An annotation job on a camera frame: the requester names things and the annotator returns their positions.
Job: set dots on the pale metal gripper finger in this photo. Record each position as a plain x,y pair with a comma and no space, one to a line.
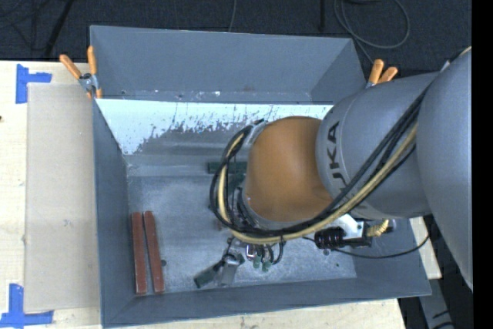
235,259
229,275

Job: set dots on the dark green block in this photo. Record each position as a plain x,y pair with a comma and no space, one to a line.
205,277
223,167

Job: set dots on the red-brown flat block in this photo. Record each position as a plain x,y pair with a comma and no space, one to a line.
139,254
154,252

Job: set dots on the pale wood flat board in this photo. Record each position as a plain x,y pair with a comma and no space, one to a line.
58,196

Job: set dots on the grey metal bin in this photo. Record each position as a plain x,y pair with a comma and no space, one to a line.
185,65

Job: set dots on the black cylinder on white bracket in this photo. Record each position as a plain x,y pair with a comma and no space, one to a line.
329,238

